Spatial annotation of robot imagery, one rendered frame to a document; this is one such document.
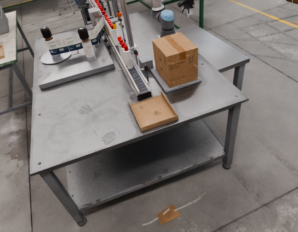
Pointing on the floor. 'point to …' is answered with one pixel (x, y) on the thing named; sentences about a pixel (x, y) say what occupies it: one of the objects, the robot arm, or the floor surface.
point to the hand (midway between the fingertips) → (184, 16)
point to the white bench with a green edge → (3, 39)
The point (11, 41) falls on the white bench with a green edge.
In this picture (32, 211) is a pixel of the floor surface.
